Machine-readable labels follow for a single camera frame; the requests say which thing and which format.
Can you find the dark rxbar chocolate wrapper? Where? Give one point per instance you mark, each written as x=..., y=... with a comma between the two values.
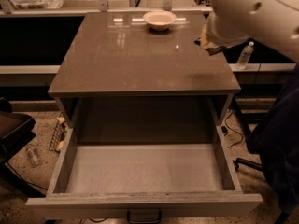
x=211, y=51

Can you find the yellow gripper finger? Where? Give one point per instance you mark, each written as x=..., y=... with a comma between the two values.
x=208, y=38

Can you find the grey cabinet with glossy top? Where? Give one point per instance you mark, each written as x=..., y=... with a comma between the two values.
x=128, y=78

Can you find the white bowl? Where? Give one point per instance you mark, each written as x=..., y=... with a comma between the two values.
x=159, y=20

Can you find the black office chair base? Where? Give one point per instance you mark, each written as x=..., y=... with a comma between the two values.
x=256, y=166

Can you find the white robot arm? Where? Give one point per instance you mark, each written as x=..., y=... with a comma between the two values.
x=274, y=23

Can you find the dark blue cloth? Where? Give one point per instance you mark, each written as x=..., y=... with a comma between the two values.
x=276, y=140

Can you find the clear plastic water bottle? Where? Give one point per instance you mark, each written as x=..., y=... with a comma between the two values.
x=245, y=56

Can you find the black chair at left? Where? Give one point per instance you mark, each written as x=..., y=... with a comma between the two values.
x=16, y=131

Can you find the open grey top drawer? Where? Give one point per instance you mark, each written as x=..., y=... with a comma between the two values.
x=180, y=173

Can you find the wire basket on floor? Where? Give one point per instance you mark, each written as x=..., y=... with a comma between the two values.
x=59, y=134

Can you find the black drawer handle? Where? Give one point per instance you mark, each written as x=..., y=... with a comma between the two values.
x=144, y=217

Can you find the plastic bottle on floor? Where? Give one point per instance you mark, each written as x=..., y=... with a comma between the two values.
x=32, y=154

